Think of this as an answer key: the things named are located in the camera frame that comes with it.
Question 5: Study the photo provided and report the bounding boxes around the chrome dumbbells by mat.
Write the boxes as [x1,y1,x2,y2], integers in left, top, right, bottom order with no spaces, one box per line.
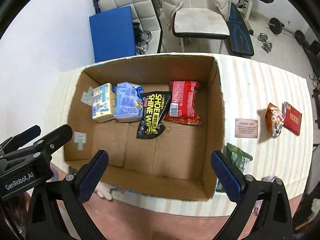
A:
[135,29,152,55]

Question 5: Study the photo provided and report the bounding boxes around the green snack bag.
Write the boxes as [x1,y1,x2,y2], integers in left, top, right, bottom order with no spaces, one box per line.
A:
[211,142,253,193]

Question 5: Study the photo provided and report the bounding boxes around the light blue tissue pack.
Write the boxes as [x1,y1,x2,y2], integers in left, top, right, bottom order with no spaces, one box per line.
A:
[113,82,144,122]

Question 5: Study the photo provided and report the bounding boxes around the dark blue weight bench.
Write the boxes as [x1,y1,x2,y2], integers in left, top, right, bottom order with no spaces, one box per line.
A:
[227,4,254,57]

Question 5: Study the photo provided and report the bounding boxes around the black barbell on floor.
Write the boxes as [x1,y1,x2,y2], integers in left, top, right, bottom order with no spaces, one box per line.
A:
[268,17,310,48]

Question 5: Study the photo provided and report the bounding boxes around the cream blue tissue pack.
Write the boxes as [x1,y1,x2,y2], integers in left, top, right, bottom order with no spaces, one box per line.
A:
[92,83,116,122]

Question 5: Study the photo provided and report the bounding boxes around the white quilted chair back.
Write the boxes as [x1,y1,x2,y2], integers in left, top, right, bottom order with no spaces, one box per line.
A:
[92,0,163,54]

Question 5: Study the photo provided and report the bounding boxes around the lilac soft pack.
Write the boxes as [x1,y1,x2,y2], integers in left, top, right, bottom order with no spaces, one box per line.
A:
[252,175,278,215]

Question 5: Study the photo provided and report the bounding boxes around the pink green life card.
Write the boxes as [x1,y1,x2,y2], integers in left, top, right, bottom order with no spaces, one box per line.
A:
[235,118,258,138]

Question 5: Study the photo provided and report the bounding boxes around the orange snack bag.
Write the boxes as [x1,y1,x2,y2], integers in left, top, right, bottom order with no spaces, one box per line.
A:
[265,103,284,139]

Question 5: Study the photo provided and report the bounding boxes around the red noodle pack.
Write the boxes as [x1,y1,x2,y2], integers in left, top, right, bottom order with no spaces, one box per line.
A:
[164,81,201,126]

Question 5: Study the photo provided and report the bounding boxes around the white padded chair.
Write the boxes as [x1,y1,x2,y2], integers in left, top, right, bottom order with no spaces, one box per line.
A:
[170,8,229,50]

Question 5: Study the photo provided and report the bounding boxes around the striped cream tablecloth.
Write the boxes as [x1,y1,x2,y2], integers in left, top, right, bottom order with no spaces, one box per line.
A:
[42,53,313,217]

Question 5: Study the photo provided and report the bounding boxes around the chrome dumbbell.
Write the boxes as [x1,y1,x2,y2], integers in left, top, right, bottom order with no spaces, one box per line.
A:
[257,33,273,53]

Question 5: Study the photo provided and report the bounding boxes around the black shoe shine wipes pack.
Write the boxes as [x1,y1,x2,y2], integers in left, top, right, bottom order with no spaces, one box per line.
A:
[136,91,171,139]

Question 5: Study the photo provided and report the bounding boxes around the red flat packet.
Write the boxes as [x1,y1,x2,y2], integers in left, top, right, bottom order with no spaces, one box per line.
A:
[284,102,302,136]

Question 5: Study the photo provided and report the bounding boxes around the brown cardboard box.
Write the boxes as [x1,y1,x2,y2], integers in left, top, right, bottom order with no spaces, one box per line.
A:
[63,54,225,200]

